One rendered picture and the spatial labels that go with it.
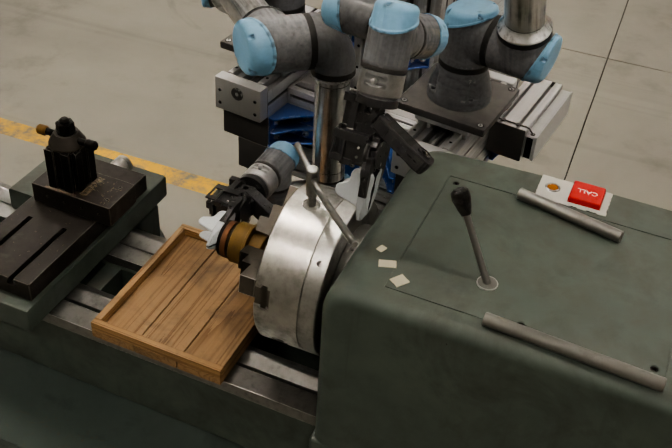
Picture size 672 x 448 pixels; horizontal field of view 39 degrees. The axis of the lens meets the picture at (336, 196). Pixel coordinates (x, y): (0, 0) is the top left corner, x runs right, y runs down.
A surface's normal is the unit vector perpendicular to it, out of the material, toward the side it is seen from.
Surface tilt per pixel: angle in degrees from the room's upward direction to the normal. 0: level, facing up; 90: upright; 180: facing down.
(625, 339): 0
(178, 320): 0
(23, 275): 0
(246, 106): 90
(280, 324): 94
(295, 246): 38
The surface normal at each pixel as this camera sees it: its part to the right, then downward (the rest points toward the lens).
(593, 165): 0.05, -0.79
